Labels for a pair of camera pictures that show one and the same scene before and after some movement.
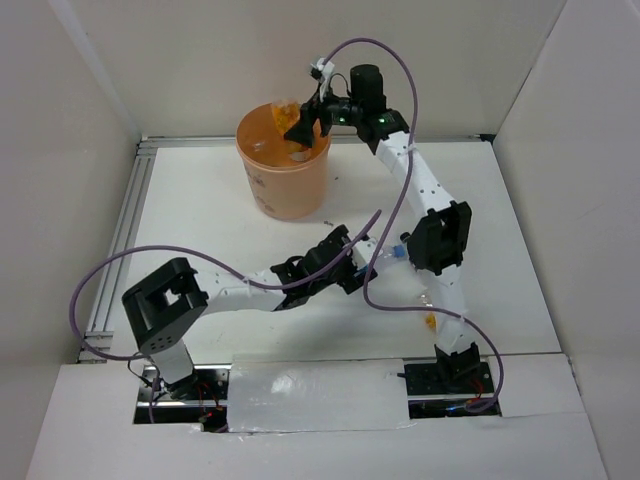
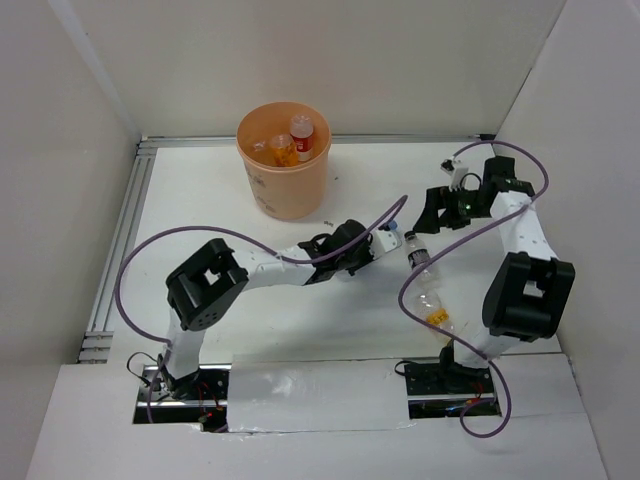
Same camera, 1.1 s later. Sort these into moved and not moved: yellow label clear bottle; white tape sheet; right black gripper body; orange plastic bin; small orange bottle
Moved: small orange bottle; right black gripper body
Not moved: orange plastic bin; white tape sheet; yellow label clear bottle
